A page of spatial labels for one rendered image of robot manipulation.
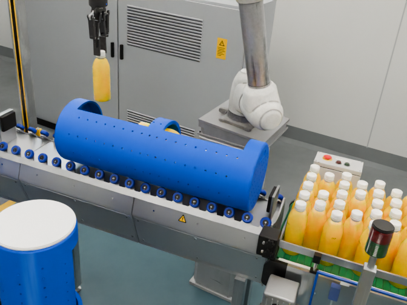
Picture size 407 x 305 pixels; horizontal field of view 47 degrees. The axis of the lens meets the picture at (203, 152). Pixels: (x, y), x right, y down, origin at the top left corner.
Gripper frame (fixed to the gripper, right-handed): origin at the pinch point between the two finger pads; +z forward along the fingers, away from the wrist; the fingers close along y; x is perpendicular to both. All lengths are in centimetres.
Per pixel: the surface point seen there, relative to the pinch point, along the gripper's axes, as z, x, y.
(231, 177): 34, 68, 19
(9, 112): 40, -49, 4
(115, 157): 38.2, 19.1, 20.4
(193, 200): 51, 53, 17
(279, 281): 62, 94, 34
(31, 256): 47, 21, 75
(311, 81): 86, 56, -263
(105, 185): 55, 12, 18
